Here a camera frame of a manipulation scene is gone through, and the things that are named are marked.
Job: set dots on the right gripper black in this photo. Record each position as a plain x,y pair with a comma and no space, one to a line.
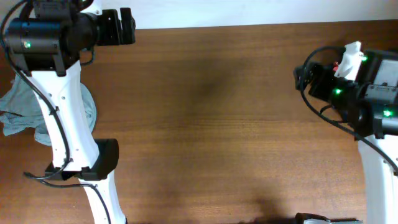
322,75

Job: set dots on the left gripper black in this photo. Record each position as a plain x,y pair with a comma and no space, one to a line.
117,37

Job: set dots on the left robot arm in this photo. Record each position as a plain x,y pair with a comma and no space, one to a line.
43,46

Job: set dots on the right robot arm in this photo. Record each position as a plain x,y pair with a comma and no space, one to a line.
356,92

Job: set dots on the grey t-shirt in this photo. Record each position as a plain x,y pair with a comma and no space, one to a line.
20,110

